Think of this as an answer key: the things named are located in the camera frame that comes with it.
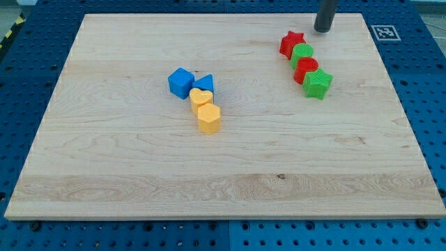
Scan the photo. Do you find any light wooden board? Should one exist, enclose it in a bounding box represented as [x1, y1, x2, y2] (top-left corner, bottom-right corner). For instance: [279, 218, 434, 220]
[5, 13, 445, 221]

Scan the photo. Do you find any green cylinder block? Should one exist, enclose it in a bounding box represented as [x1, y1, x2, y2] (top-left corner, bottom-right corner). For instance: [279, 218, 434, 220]
[290, 43, 314, 69]

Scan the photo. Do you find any green star block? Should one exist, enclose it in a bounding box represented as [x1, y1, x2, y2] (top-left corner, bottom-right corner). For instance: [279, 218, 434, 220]
[302, 68, 333, 100]

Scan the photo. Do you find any blue cube block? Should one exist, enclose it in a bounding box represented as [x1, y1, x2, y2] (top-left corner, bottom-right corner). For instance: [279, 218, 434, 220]
[168, 68, 194, 100]

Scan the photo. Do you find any yellow hexagon block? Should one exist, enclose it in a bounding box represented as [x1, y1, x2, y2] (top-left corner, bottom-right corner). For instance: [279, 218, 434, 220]
[197, 103, 221, 135]

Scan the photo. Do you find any white fiducial marker tag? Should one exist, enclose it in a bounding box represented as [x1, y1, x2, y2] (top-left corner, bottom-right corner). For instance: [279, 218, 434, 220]
[371, 24, 401, 41]

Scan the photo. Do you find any blue triangle block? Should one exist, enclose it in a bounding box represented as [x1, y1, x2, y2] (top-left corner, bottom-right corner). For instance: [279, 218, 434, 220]
[192, 74, 214, 92]

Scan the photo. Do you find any red cylinder block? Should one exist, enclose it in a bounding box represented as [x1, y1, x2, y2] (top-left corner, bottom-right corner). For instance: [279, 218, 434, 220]
[293, 56, 318, 84]

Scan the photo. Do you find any yellow heart block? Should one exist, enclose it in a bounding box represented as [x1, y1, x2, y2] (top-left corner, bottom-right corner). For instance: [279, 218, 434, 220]
[189, 88, 213, 114]

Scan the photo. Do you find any dark grey cylindrical robot probe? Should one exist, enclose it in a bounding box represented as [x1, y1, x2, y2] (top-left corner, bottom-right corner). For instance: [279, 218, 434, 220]
[314, 0, 339, 33]

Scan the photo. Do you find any red star block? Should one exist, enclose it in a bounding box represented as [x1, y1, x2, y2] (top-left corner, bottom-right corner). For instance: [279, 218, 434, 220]
[279, 31, 306, 60]

